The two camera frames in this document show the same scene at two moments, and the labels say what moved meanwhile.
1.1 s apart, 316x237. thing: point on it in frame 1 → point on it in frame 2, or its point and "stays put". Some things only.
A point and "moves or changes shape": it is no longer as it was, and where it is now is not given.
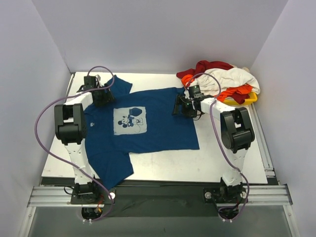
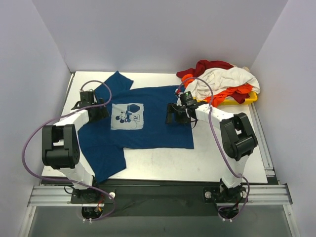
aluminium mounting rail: x=270 y=195 stays put
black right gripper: x=179 y=105 → x=174 y=114
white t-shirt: x=213 y=82 stays put
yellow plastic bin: x=253 y=98 stays put
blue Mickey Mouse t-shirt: x=141 y=121 moves or changes shape
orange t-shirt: x=187 y=79 stays put
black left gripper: x=104 y=96 → x=99 y=112
